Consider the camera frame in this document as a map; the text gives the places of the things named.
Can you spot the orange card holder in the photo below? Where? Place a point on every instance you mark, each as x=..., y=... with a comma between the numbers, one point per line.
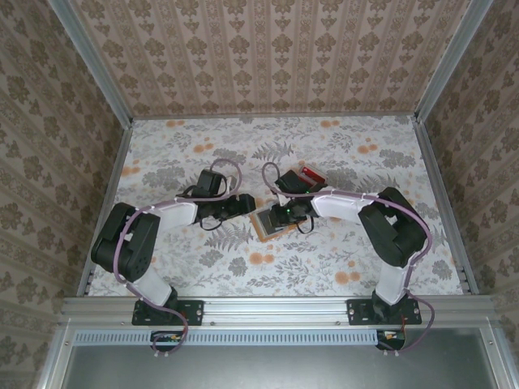
x=263, y=233

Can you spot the card stack with red front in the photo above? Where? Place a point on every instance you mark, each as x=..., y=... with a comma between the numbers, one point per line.
x=313, y=173

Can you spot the clear acrylic card box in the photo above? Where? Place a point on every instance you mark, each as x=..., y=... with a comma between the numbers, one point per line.
x=318, y=175

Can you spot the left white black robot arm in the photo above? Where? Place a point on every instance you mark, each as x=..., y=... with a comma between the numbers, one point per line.
x=121, y=239

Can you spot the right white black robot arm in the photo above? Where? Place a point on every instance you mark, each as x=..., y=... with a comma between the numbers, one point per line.
x=395, y=231

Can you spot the left small wiring connector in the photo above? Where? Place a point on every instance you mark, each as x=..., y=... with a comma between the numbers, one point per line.
x=166, y=339

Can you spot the small wiring connector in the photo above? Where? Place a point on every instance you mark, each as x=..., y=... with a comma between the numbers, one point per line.
x=391, y=338
x=166, y=339

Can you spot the grey metal cabinet top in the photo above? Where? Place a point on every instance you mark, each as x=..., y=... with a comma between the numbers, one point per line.
x=284, y=368

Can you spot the right small wiring connector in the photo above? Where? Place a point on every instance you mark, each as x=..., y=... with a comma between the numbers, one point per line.
x=391, y=338

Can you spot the aluminium back rail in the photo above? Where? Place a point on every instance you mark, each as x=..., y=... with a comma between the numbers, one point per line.
x=275, y=117

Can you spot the aluminium front frame beam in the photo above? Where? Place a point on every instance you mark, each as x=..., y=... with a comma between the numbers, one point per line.
x=275, y=308

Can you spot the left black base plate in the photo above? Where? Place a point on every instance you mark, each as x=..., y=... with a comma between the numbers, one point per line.
x=194, y=312

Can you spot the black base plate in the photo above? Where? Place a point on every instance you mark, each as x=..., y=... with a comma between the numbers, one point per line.
x=194, y=312
x=359, y=312

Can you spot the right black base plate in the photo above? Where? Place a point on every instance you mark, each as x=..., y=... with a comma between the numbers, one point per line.
x=359, y=312

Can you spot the left aluminium side rail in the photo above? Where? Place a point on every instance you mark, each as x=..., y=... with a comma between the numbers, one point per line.
x=109, y=194

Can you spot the aluminium side rail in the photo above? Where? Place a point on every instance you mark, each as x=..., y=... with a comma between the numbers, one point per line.
x=444, y=194
x=109, y=194

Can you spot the right aluminium side rail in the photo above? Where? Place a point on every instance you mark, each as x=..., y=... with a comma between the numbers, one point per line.
x=444, y=194

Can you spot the left aluminium corner post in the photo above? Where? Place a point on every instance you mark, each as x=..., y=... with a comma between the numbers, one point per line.
x=93, y=61

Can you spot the aluminium corner post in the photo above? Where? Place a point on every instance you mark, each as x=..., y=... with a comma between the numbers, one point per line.
x=93, y=61
x=450, y=61

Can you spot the right aluminium corner post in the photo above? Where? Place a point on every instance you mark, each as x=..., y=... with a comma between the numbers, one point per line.
x=450, y=61

